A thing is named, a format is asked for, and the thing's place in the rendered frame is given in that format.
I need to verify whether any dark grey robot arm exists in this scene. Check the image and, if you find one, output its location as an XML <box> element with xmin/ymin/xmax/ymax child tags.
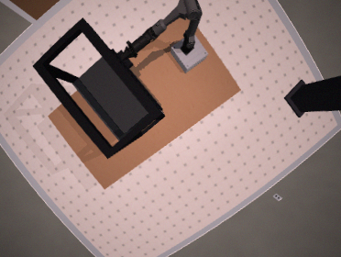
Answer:
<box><xmin>137</xmin><ymin>0</ymin><xmax>203</xmax><ymax>55</ymax></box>

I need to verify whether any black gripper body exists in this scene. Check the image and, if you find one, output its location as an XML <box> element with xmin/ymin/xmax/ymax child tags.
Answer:
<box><xmin>126</xmin><ymin>40</ymin><xmax>142</xmax><ymax>58</ymax></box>

